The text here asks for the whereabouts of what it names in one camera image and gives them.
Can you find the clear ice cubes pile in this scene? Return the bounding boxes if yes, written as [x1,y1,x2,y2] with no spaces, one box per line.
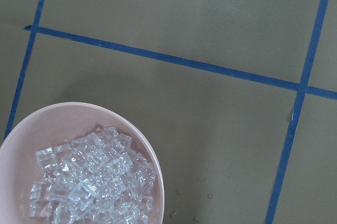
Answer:
[28,126,157,223]

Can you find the pink bowl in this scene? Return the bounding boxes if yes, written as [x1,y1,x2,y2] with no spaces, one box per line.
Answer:
[1,102,165,223]

